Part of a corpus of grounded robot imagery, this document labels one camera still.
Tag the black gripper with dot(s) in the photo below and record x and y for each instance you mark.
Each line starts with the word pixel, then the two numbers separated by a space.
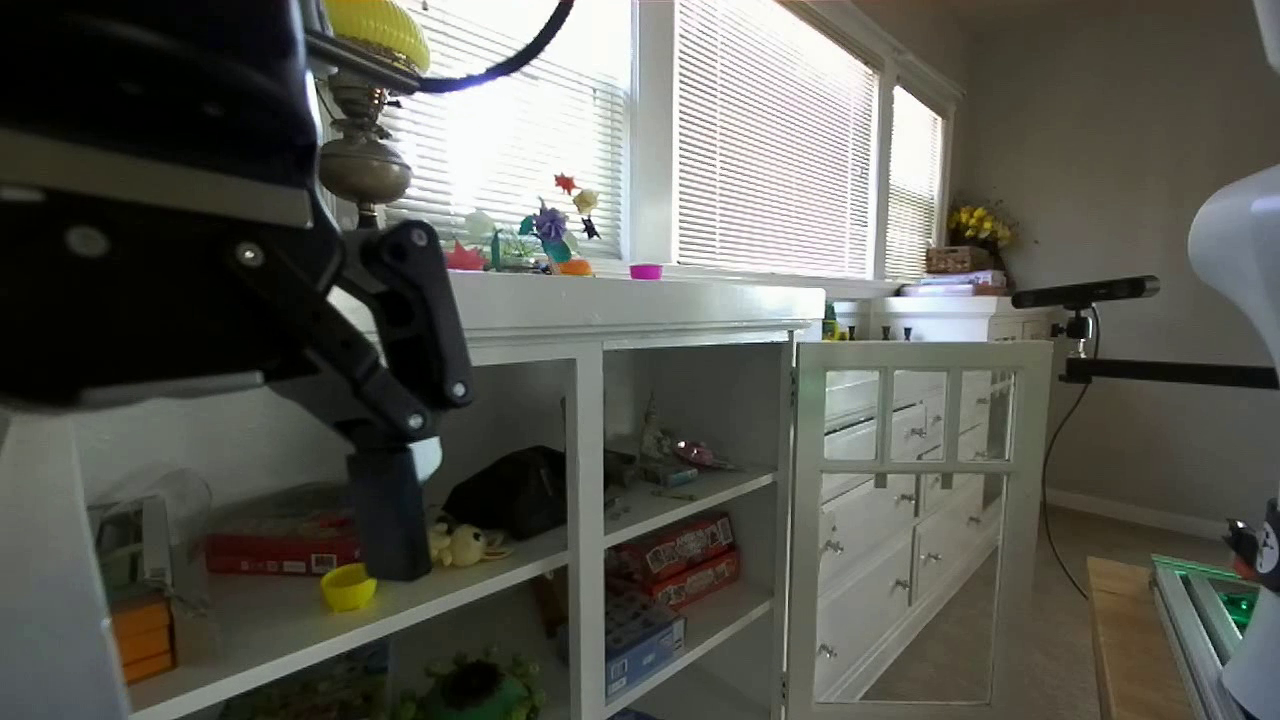
pixel 135 304

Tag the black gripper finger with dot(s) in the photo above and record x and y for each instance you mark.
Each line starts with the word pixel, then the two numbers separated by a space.
pixel 395 523

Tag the white glass-paned cabinet door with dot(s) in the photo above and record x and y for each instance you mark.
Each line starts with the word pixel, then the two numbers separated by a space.
pixel 1026 534
pixel 55 603

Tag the black robot base connector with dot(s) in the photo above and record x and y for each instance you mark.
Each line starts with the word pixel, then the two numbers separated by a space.
pixel 1263 547

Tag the white wooden cabinet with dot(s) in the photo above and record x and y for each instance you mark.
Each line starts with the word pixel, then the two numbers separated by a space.
pixel 664 304

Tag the pale yellow toy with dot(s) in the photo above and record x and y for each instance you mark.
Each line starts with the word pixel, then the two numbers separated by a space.
pixel 466 547

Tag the small yellow cup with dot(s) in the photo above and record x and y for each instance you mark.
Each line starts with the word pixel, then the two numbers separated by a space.
pixel 351 589

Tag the flat red box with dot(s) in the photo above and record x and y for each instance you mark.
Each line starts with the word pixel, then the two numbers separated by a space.
pixel 274 552

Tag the clear packaged toy box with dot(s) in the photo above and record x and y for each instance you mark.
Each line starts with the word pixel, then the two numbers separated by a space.
pixel 135 547

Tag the yellow shade brass lamp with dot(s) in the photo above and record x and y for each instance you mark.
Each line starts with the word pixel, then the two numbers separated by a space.
pixel 362 165

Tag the small red toy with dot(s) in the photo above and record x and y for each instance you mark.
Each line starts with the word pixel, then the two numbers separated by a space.
pixel 466 259

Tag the small orange box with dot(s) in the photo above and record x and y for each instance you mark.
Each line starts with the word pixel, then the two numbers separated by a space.
pixel 145 643

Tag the dark blue box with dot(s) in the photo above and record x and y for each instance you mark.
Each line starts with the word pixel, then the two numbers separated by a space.
pixel 647 656

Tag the teal glass jar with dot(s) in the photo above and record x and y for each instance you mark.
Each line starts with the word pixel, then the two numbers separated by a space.
pixel 513 251

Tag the orange plastic toy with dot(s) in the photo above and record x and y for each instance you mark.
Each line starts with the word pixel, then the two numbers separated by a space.
pixel 574 267

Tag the colourful paper flowers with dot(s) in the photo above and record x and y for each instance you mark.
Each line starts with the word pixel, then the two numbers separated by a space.
pixel 548 226

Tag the small pink bowl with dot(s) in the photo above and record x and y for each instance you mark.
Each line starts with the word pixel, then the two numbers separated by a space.
pixel 647 275

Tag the white window blind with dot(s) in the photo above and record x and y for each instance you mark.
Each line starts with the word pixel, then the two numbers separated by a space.
pixel 466 144
pixel 918 184
pixel 774 133

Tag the white dresser with knobs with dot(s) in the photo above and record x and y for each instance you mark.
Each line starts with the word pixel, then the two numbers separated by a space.
pixel 923 320

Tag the stack of books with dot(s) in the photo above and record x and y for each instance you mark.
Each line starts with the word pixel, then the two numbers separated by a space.
pixel 955 281

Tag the yellow flower bouquet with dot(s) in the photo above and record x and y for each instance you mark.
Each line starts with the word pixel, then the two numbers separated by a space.
pixel 983 226

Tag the light wooden board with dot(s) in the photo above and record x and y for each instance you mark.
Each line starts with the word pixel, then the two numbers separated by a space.
pixel 1135 654

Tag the green lit metal plate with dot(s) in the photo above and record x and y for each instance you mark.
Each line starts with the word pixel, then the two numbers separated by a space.
pixel 1204 614

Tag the black stereo camera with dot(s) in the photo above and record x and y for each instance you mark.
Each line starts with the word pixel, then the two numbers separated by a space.
pixel 1086 292

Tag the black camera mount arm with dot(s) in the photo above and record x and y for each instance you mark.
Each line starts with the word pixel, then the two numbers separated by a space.
pixel 1175 372

